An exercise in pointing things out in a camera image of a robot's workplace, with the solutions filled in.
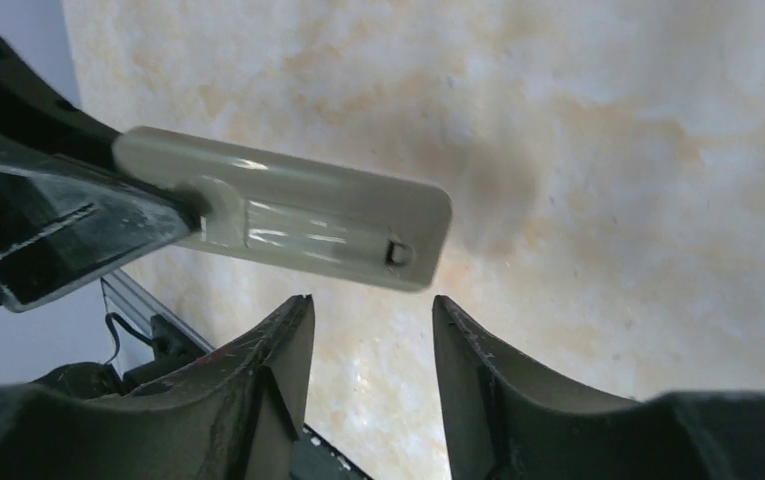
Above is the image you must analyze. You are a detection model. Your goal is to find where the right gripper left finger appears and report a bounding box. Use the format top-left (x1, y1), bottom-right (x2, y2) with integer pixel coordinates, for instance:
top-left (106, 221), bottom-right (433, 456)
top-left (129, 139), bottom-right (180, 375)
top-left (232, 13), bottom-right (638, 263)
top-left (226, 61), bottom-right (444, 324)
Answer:
top-left (0, 296), bottom-right (315, 479)

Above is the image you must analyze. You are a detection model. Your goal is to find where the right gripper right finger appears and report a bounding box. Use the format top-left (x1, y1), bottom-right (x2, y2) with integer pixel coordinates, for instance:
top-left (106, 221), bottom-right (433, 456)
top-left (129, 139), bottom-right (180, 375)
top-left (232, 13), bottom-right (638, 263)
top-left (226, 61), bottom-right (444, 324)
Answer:
top-left (432, 296), bottom-right (765, 479)

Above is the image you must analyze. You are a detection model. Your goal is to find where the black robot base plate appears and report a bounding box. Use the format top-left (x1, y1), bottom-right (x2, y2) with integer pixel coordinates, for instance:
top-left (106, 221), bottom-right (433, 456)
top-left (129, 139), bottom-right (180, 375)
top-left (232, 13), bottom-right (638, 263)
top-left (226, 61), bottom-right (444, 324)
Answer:
top-left (289, 424), bottom-right (372, 480)

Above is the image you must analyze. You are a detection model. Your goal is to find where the grey remote battery cover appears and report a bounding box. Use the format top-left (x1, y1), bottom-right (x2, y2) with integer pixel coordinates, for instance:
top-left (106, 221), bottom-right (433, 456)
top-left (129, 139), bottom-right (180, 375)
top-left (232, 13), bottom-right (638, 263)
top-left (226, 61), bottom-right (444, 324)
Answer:
top-left (112, 127), bottom-right (452, 292)

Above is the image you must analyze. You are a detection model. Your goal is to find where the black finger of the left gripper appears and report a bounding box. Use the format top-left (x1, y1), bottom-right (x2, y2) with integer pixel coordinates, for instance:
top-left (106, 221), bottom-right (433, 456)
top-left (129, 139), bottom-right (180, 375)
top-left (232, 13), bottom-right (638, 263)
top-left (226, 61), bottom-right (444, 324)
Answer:
top-left (0, 37), bottom-right (199, 313)

